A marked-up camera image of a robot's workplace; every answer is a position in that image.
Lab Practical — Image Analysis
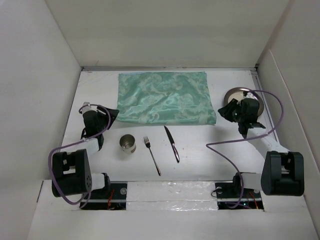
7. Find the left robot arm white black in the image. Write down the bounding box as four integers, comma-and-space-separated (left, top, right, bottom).
48, 102, 120, 199

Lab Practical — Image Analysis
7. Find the silver fork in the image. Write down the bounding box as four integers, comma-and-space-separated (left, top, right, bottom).
143, 136, 162, 176

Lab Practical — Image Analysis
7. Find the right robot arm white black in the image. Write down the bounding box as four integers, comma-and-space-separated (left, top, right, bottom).
218, 98, 305, 197

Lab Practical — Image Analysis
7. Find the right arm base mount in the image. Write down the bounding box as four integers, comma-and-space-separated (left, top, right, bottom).
211, 181, 264, 210

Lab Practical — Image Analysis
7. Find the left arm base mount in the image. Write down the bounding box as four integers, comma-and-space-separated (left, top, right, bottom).
79, 181, 128, 211

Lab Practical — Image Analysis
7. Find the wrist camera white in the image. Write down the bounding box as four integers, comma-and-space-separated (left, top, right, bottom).
242, 91, 256, 100
78, 102, 96, 115

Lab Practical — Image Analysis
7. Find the green satin tablecloth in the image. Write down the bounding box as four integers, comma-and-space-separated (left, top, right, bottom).
117, 71, 217, 125

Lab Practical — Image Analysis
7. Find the black handled table knife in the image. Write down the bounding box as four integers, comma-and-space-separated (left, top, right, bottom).
164, 126, 180, 163

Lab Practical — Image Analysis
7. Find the round metal plate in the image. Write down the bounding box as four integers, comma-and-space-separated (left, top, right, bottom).
223, 87, 265, 116

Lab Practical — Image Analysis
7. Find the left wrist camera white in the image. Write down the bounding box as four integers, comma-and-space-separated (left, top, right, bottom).
78, 102, 96, 115

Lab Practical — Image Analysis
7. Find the white foam front panel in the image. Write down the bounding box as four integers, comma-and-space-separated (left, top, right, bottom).
126, 181, 218, 212

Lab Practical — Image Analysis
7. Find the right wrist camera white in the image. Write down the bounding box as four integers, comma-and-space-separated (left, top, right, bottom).
242, 91, 256, 100

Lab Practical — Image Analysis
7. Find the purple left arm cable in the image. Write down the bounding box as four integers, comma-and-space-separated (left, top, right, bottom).
48, 102, 112, 206

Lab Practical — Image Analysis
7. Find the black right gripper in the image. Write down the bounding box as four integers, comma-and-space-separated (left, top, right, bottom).
217, 98, 245, 123

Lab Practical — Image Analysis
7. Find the steel cup with white band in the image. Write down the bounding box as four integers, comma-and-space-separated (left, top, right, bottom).
119, 134, 137, 154

